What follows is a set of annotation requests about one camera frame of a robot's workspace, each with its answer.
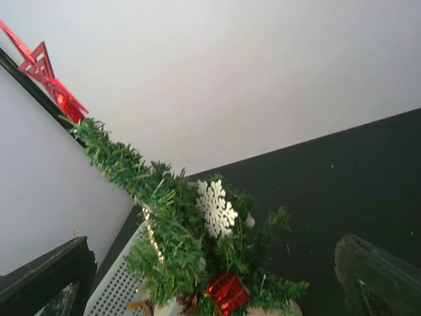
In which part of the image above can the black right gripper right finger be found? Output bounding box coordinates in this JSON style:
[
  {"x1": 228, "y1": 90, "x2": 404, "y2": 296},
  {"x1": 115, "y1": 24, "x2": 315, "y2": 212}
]
[{"x1": 335, "y1": 234, "x2": 420, "y2": 315}]

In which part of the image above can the white snowflake ornament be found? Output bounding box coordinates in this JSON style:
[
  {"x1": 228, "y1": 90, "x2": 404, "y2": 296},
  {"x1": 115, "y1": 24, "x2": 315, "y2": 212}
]
[{"x1": 196, "y1": 180, "x2": 238, "y2": 239}]

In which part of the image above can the gold merry christmas sign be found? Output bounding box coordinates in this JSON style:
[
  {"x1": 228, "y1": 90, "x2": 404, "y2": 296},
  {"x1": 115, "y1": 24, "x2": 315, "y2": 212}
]
[{"x1": 141, "y1": 204, "x2": 164, "y2": 263}]

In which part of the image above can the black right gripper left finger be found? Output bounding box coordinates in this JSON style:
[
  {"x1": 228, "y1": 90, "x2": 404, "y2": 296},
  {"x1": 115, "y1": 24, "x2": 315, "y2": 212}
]
[{"x1": 1, "y1": 236, "x2": 97, "y2": 315}]

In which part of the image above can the white perforated plastic basket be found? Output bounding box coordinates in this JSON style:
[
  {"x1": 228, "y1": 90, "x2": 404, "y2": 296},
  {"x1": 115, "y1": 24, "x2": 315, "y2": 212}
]
[{"x1": 84, "y1": 223, "x2": 149, "y2": 316}]

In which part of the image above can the red gift box ornament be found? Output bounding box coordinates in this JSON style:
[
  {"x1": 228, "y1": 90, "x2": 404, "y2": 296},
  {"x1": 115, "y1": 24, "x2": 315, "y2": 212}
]
[{"x1": 205, "y1": 270, "x2": 249, "y2": 315}]

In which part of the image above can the small green christmas tree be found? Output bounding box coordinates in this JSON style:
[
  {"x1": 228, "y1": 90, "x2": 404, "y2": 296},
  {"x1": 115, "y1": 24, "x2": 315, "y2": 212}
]
[{"x1": 70, "y1": 118, "x2": 308, "y2": 315}]

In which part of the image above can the brown pine cone ornament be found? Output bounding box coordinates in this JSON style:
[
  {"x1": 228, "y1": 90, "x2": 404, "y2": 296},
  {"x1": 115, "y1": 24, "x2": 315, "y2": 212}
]
[{"x1": 176, "y1": 292, "x2": 200, "y2": 316}]

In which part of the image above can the red star ornament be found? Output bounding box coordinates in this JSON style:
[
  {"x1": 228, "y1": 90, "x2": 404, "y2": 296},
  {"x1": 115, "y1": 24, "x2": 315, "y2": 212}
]
[{"x1": 1, "y1": 21, "x2": 89, "y2": 123}]

